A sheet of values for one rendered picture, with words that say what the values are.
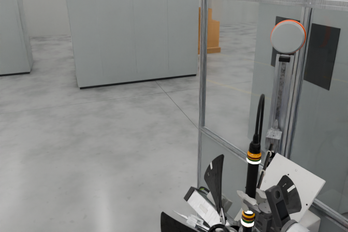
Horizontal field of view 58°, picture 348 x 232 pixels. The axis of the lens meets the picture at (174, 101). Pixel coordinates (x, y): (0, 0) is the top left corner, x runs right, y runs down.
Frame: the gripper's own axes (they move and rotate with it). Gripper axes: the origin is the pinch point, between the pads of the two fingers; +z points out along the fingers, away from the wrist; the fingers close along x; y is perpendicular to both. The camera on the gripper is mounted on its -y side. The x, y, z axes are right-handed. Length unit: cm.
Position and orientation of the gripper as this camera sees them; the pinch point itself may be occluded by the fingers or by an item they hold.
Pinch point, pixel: (245, 189)
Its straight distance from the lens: 114.4
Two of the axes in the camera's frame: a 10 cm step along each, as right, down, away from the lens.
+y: 0.1, 9.2, 3.9
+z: -5.1, -3.3, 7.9
